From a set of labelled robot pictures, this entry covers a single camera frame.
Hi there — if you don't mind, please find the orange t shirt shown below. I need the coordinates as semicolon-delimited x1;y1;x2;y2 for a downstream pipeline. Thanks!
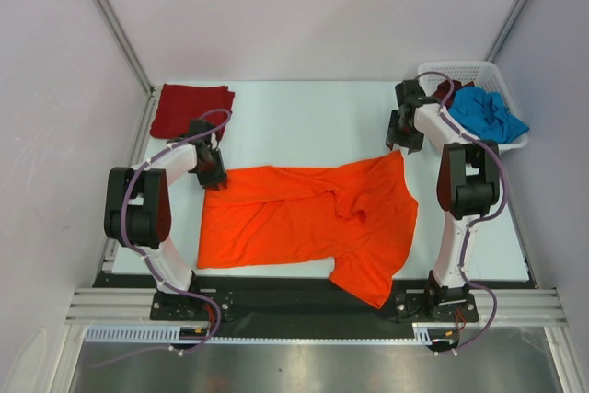
196;151;418;308

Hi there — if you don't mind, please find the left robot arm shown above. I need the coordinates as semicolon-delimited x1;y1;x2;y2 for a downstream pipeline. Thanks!
104;117;228;322

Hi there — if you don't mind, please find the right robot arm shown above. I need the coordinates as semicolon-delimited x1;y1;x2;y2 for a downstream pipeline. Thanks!
386;79;502;322

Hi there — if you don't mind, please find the dark red shirt in basket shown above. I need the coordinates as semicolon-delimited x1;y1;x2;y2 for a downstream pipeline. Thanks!
433;80;475;108

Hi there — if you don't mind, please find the folded dark red shirt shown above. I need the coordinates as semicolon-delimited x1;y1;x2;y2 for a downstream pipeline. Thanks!
150;84;236;139

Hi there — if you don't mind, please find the blue crumpled t shirt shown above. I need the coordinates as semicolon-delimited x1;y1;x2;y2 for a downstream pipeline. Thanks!
449;87;529;144

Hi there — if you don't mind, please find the white plastic basket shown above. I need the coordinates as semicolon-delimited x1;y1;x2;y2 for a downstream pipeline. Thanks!
417;60;529;154

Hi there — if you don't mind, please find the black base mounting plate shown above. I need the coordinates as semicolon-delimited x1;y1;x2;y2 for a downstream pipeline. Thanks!
91;274;537;341

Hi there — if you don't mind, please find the white slotted cable duct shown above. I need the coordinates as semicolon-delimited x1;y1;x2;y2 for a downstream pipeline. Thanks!
86;322;457;344

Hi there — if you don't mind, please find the right aluminium frame post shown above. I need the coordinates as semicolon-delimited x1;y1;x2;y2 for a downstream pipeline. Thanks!
485;0;531;63

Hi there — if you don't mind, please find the aluminium frame post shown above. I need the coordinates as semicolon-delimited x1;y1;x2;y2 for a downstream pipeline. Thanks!
92;0;154;97
485;0;531;63

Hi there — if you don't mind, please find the left aluminium frame post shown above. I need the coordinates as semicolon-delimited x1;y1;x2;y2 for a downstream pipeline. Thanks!
92;0;154;97

